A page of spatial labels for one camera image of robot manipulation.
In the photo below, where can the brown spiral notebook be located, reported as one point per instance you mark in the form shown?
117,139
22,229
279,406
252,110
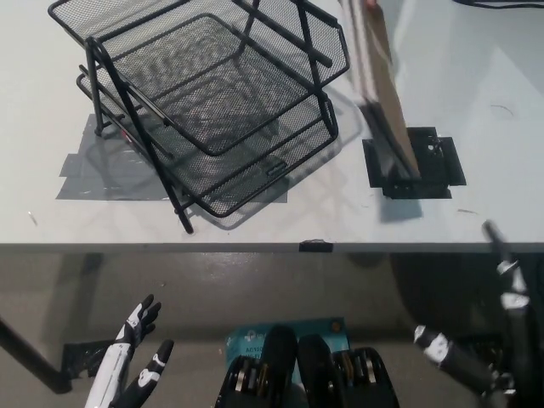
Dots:
384,85

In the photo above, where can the person's hand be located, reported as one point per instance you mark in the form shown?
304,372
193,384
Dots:
372,2

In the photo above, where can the small black tape strip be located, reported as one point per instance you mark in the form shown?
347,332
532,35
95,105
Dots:
315,246

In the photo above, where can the black mesh file tray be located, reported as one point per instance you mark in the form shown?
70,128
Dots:
221,93

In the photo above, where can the black desk leg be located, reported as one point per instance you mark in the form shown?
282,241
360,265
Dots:
30,353

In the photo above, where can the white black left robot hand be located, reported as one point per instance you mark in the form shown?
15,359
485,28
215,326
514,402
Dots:
115,374

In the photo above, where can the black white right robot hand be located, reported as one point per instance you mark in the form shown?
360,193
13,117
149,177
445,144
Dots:
520,340

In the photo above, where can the teal cardboard box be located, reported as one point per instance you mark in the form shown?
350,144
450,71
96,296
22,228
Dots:
255,340

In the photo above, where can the grey tape patch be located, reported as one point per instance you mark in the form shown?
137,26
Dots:
98,170

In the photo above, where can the black floor tape patch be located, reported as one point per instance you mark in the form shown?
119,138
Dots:
83,357
476,342

